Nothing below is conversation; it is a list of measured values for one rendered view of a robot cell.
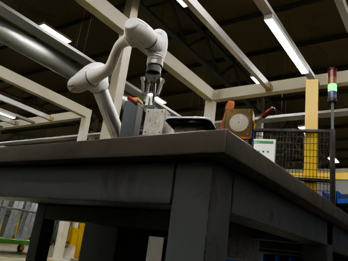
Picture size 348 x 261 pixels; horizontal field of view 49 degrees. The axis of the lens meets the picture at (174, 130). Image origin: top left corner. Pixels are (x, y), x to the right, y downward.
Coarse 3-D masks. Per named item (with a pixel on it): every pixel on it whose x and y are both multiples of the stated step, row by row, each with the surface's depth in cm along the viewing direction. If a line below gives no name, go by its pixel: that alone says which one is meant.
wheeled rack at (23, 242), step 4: (0, 208) 901; (8, 208) 838; (12, 208) 845; (16, 208) 853; (32, 212) 887; (0, 240) 814; (4, 240) 822; (8, 240) 830; (12, 240) 839; (16, 240) 851; (20, 240) 868; (24, 240) 918; (20, 244) 951; (24, 244) 863; (28, 244) 872; (20, 248) 950
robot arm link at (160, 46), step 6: (156, 30) 202; (162, 30) 203; (162, 36) 200; (156, 42) 196; (162, 42) 199; (144, 48) 198; (150, 48) 196; (156, 48) 197; (162, 48) 199; (162, 54) 200
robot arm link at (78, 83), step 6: (78, 72) 229; (84, 72) 223; (72, 78) 227; (78, 78) 223; (84, 78) 222; (72, 84) 226; (78, 84) 224; (84, 84) 223; (90, 84) 223; (72, 90) 229; (78, 90) 227; (84, 90) 228
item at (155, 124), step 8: (152, 112) 161; (160, 112) 159; (168, 112) 162; (144, 120) 161; (152, 120) 159; (160, 120) 158; (144, 128) 159; (152, 128) 158; (160, 128) 157; (168, 128) 163
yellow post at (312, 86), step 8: (312, 80) 317; (312, 88) 315; (312, 96) 313; (312, 104) 310; (312, 112) 308; (312, 120) 306; (304, 128) 307; (312, 128) 304; (304, 136) 304; (312, 136) 302; (304, 144) 302; (312, 144) 300; (304, 152) 300; (312, 152) 298; (304, 160) 298; (312, 160) 296; (304, 168) 296; (312, 168) 294; (312, 184) 290
